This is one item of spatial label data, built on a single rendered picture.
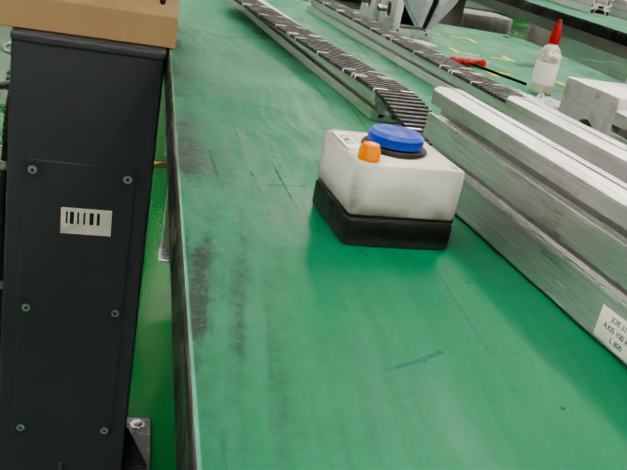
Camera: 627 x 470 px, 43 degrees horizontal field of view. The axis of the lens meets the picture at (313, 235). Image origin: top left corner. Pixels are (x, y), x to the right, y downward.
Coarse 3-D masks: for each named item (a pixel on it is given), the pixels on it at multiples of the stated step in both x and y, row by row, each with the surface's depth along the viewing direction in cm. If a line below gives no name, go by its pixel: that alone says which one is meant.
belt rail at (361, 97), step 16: (256, 16) 148; (272, 32) 133; (288, 48) 123; (304, 48) 116; (320, 64) 110; (336, 80) 102; (352, 80) 96; (352, 96) 96; (368, 96) 91; (368, 112) 91; (384, 112) 90
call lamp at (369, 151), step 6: (366, 144) 52; (372, 144) 52; (378, 144) 53; (360, 150) 52; (366, 150) 52; (372, 150) 52; (378, 150) 52; (360, 156) 52; (366, 156) 52; (372, 156) 52; (378, 156) 52
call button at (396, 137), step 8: (376, 128) 56; (384, 128) 56; (392, 128) 56; (400, 128) 57; (408, 128) 57; (368, 136) 56; (376, 136) 55; (384, 136) 55; (392, 136) 55; (400, 136) 55; (408, 136) 55; (416, 136) 55; (384, 144) 55; (392, 144) 54; (400, 144) 54; (408, 144) 55; (416, 144) 55
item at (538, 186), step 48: (432, 96) 69; (480, 144) 63; (528, 144) 55; (576, 144) 61; (480, 192) 61; (528, 192) 54; (576, 192) 50; (624, 192) 47; (528, 240) 54; (576, 240) 49; (624, 240) 47; (576, 288) 49; (624, 288) 45; (624, 336) 45
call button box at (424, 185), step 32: (320, 160) 59; (352, 160) 53; (384, 160) 53; (416, 160) 55; (448, 160) 56; (320, 192) 59; (352, 192) 53; (384, 192) 53; (416, 192) 54; (448, 192) 55; (352, 224) 54; (384, 224) 54; (416, 224) 55; (448, 224) 56
